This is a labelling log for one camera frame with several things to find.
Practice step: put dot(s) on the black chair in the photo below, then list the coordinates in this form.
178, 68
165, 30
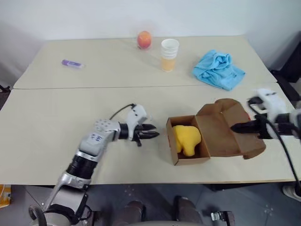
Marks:
290, 70

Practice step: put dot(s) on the black stand leg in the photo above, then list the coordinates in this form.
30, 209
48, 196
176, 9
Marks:
4, 94

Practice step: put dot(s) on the orange red peach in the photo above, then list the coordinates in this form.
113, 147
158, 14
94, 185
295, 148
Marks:
144, 39

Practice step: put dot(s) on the yellow plush item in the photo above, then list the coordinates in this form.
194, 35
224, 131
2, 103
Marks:
188, 139

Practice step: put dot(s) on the white shoe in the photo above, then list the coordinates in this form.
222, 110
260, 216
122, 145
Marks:
291, 193

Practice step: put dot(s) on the black caster wheel base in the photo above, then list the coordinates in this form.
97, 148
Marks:
223, 216

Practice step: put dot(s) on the orange paper cup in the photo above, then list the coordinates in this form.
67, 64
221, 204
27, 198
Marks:
168, 64

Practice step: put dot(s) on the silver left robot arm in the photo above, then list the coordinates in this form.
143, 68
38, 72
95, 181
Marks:
92, 141

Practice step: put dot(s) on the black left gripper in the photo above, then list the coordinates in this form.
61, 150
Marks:
138, 136

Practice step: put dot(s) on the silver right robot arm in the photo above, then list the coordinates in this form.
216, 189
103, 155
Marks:
288, 122

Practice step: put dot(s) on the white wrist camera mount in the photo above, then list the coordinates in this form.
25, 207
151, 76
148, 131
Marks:
136, 115
272, 101

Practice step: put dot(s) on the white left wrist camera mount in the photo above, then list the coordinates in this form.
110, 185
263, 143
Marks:
136, 115

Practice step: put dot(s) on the purple tube in wrapper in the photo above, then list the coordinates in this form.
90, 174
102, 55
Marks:
71, 63

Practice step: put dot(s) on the light blue cloth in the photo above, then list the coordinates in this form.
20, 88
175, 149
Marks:
216, 70

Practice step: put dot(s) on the orange yellow carton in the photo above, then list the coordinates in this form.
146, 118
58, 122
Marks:
5, 196

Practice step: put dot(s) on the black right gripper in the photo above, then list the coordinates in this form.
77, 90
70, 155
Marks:
264, 128

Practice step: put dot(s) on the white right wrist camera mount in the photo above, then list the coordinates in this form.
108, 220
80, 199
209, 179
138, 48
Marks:
272, 101

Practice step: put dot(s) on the clear plastic fruit container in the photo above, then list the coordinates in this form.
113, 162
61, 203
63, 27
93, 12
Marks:
152, 35

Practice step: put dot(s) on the brown cardboard box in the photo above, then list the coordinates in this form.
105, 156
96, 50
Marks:
237, 110

